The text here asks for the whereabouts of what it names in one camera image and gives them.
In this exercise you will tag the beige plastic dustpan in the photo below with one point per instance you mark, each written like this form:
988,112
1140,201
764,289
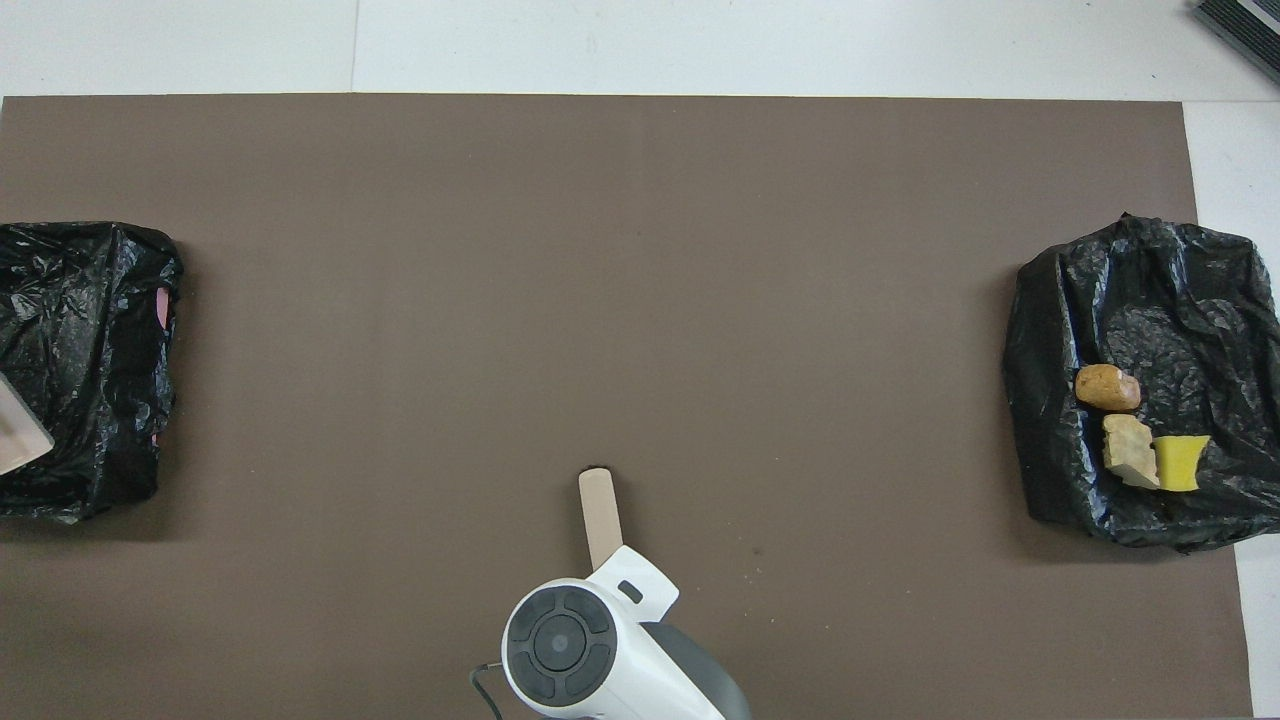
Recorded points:
18,430

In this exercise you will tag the beige hand brush black bristles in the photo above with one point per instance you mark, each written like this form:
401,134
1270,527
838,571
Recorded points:
600,515

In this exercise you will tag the black bag-lined trash bin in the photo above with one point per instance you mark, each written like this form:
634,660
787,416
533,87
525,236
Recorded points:
1060,330

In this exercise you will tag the brown toy bread roll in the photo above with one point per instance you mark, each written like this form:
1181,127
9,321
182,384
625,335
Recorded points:
1107,388

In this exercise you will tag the striped toy croissant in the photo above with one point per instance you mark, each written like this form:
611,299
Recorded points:
1128,448

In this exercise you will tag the dark grey ribbed panel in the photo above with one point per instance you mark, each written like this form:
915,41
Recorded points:
1245,30

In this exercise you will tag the brown table mat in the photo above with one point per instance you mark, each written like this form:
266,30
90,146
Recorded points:
600,250

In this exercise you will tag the black bag-lined bin pink patch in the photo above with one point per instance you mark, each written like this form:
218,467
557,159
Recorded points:
90,330

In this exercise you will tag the yellow sponge piece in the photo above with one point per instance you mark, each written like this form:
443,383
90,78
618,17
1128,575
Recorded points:
1182,462

